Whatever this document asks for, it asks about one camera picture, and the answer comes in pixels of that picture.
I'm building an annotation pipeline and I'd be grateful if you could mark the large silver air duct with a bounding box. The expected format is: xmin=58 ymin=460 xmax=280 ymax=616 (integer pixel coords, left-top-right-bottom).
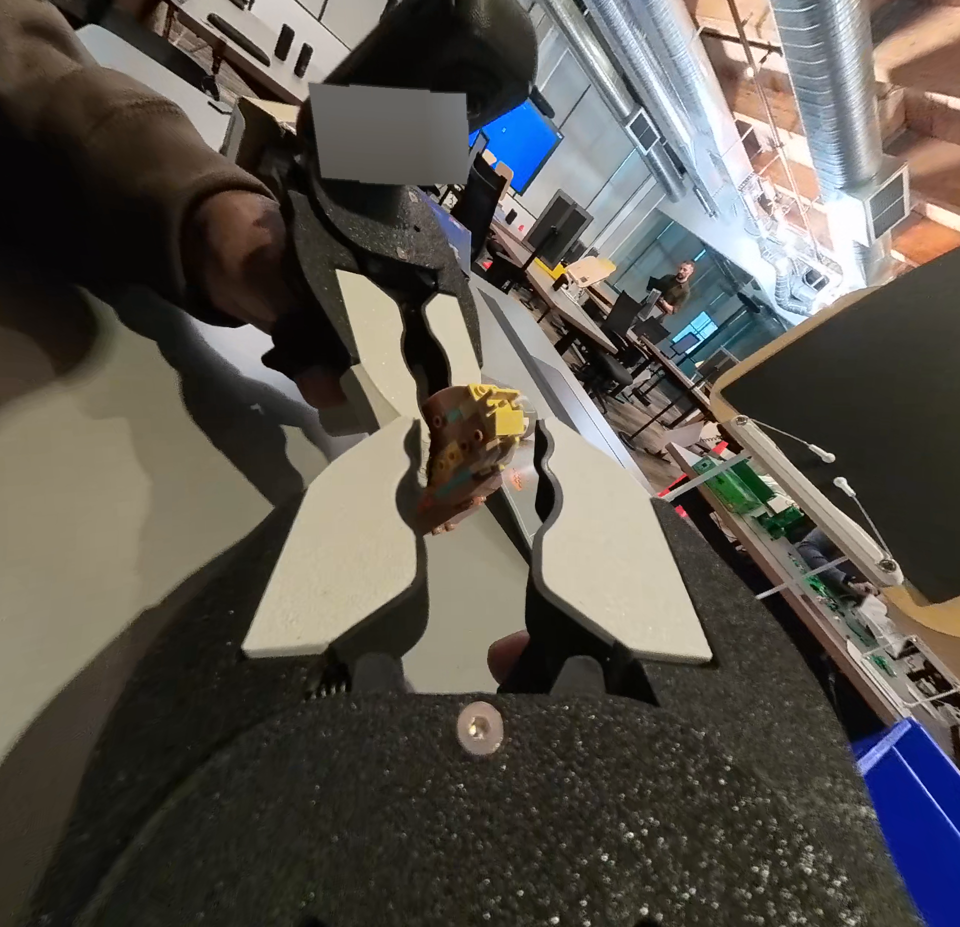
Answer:
xmin=759 ymin=0 xmax=888 ymax=202

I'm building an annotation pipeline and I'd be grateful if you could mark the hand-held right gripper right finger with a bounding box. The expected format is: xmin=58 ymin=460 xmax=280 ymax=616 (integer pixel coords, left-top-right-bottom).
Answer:
xmin=525 ymin=420 xmax=714 ymax=699

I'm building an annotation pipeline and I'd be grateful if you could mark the large blue plastic bin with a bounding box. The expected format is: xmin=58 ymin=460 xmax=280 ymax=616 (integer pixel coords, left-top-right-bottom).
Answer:
xmin=851 ymin=717 xmax=960 ymax=909

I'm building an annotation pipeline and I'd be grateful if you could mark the green circuit board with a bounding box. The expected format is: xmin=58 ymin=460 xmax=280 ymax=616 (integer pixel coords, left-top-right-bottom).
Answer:
xmin=692 ymin=458 xmax=775 ymax=517

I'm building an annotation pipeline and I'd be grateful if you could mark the thin silver air duct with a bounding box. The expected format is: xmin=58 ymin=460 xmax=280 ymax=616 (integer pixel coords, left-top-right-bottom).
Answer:
xmin=558 ymin=0 xmax=693 ymax=202

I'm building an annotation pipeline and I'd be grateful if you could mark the grey desk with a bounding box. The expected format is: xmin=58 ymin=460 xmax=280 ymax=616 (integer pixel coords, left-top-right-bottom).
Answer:
xmin=0 ymin=23 xmax=654 ymax=927

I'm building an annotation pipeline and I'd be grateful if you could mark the blue wall screen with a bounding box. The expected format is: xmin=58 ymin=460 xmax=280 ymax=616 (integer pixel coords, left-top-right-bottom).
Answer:
xmin=468 ymin=98 xmax=566 ymax=198

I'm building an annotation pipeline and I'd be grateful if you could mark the grey monitor on stand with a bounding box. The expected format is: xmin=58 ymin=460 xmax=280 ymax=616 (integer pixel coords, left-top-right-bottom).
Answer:
xmin=525 ymin=188 xmax=595 ymax=270

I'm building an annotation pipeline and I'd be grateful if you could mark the brown and tan brick model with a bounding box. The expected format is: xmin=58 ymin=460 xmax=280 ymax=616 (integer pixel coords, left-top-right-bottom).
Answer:
xmin=416 ymin=383 xmax=538 ymax=538

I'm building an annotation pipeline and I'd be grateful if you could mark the wooden office table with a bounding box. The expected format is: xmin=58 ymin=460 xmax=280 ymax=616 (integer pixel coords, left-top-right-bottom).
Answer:
xmin=487 ymin=220 xmax=715 ymax=422

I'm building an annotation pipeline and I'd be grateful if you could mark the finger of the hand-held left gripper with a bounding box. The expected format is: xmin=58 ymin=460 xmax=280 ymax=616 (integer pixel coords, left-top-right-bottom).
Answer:
xmin=422 ymin=291 xmax=486 ymax=388
xmin=321 ymin=267 xmax=426 ymax=438

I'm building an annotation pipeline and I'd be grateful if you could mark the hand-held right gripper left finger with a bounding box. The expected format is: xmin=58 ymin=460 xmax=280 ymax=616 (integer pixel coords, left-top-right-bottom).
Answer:
xmin=241 ymin=417 xmax=429 ymax=692

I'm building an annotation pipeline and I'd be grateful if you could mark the person's right hand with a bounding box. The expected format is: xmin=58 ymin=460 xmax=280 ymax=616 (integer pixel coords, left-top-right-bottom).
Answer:
xmin=486 ymin=631 xmax=531 ymax=693

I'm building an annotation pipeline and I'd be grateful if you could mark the person's left forearm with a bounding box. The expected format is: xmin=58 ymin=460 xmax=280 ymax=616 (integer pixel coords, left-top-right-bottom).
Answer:
xmin=0 ymin=0 xmax=280 ymax=324

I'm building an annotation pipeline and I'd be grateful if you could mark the person's left hand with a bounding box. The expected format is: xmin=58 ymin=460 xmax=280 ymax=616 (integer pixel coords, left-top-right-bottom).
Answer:
xmin=180 ymin=190 xmax=349 ymax=414

